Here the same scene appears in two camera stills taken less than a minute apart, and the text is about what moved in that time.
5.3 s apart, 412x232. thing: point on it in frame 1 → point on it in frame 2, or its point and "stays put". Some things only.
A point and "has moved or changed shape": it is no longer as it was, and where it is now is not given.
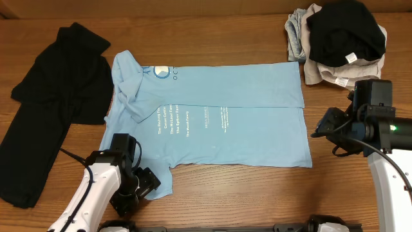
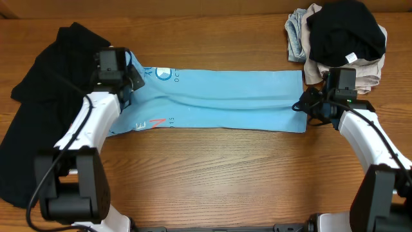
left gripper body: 149,182 → 136,79
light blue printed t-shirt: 224,114 has moved or changed shape
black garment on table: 70,82 stays put
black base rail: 306,226 stays put
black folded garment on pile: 342,32 stays put
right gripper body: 334,123 → 317,111
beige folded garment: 343,75 stays put
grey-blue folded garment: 295,39 stays put
